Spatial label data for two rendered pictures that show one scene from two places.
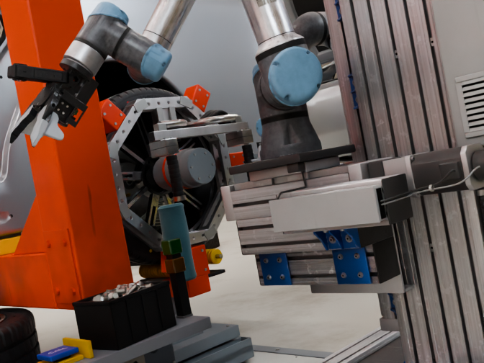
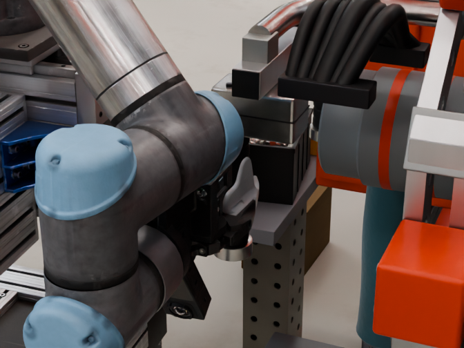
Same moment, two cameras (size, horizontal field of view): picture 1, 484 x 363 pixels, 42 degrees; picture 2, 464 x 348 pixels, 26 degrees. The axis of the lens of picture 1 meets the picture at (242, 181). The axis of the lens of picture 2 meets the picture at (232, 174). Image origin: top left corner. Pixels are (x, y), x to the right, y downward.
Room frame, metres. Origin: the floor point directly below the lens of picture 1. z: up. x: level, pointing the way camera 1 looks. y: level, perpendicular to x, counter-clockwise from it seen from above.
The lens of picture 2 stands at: (3.14, -0.43, 1.31)
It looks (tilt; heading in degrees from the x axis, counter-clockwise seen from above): 26 degrees down; 156
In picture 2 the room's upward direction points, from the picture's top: straight up
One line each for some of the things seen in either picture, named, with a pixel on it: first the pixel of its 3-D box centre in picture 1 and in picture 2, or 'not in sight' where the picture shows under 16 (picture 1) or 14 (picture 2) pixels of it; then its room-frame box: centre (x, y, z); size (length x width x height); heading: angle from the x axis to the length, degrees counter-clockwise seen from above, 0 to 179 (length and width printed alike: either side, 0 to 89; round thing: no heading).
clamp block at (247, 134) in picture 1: (239, 137); (259, 106); (2.28, -0.02, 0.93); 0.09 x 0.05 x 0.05; 44
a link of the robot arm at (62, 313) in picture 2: not in sight; (93, 311); (2.47, -0.26, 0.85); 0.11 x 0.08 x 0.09; 134
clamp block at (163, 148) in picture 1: (163, 147); not in sight; (2.05, 0.23, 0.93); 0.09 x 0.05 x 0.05; 44
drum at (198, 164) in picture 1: (184, 169); (420, 132); (2.26, 0.20, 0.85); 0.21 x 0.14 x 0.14; 44
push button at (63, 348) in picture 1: (57, 355); not in sight; (1.44, 0.48, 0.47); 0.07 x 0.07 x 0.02; 44
